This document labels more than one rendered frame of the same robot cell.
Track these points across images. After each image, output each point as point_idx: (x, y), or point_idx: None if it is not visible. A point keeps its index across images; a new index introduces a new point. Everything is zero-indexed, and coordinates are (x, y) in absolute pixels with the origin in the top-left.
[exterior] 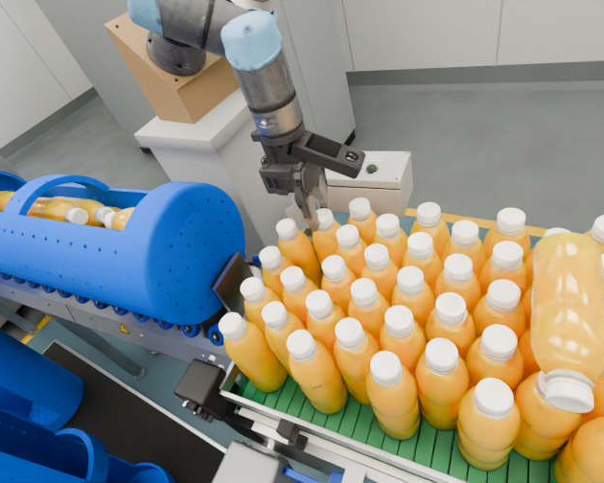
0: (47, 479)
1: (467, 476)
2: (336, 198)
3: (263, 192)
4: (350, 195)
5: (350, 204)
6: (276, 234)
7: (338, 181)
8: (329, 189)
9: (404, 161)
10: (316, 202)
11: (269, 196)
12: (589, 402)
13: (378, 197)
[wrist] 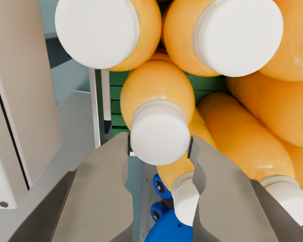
0: None
1: None
2: (38, 119)
3: (30, 212)
4: (22, 90)
5: (102, 63)
6: (66, 167)
7: None
8: (25, 146)
9: None
10: (55, 154)
11: (30, 199)
12: None
13: (1, 4)
